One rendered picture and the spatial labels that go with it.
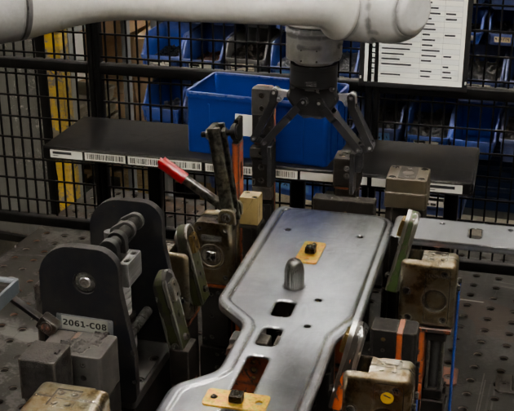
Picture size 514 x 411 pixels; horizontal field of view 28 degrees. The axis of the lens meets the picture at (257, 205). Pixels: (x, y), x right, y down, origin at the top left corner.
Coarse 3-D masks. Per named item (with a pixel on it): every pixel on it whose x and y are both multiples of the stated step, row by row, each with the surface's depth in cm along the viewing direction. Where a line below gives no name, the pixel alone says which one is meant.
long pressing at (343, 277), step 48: (288, 240) 178; (336, 240) 178; (384, 240) 179; (240, 288) 161; (336, 288) 161; (240, 336) 146; (288, 336) 147; (336, 336) 148; (192, 384) 135; (288, 384) 135
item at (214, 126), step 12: (204, 132) 170; (216, 132) 167; (228, 132) 168; (240, 132) 169; (216, 144) 168; (216, 156) 169; (228, 156) 172; (216, 168) 170; (228, 168) 172; (216, 180) 171; (228, 180) 171; (228, 192) 171; (228, 204) 172; (240, 216) 176
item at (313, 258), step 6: (306, 246) 173; (312, 246) 173; (318, 246) 175; (324, 246) 175; (300, 252) 173; (306, 252) 173; (312, 252) 172; (318, 252) 173; (300, 258) 171; (306, 258) 171; (312, 258) 171; (318, 258) 171
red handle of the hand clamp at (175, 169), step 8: (160, 160) 173; (168, 160) 174; (160, 168) 174; (168, 168) 173; (176, 168) 173; (176, 176) 173; (184, 176) 173; (184, 184) 174; (192, 184) 173; (200, 184) 174; (200, 192) 173; (208, 192) 173; (208, 200) 174; (216, 200) 173
